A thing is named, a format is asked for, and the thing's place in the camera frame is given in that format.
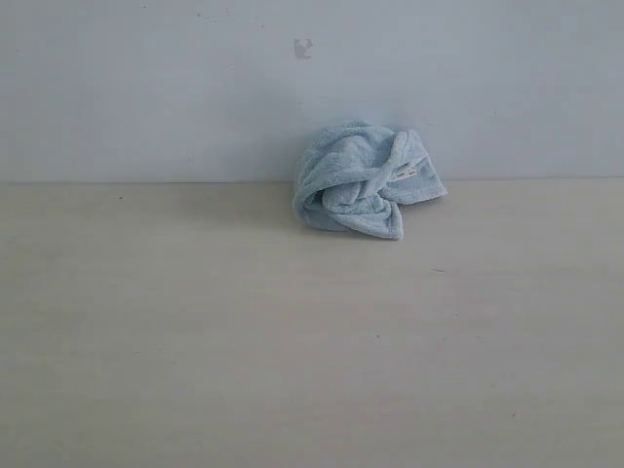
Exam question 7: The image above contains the light blue fluffy towel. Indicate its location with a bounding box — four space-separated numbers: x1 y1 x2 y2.
292 120 448 240

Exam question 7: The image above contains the white towel care label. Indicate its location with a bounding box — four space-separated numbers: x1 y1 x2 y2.
392 167 417 180

